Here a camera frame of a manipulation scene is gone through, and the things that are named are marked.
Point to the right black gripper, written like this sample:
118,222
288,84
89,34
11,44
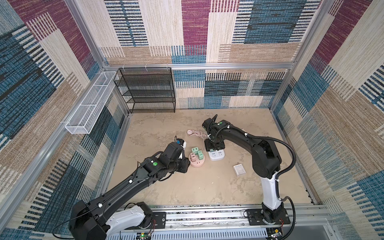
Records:
208,146

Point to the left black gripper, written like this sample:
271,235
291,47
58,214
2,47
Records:
185,165

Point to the pink plug adapter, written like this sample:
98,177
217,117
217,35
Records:
192,157

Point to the green plug adapter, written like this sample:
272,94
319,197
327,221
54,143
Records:
195,150
200,155

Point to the white square wall adapter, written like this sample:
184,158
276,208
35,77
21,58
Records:
239,169

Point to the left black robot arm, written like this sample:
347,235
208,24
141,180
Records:
100,218

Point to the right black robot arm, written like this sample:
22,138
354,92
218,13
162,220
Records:
266,160

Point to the white square power strip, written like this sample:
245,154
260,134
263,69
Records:
216,155

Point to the pink round power strip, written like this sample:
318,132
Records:
198,163

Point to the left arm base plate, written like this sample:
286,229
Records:
155,221

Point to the aluminium mounting rail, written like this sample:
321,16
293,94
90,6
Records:
227,222

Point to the black wire mesh shelf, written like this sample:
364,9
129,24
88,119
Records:
147,90

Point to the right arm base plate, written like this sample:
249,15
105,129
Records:
256,217

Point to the white wire mesh basket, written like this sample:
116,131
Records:
90,108

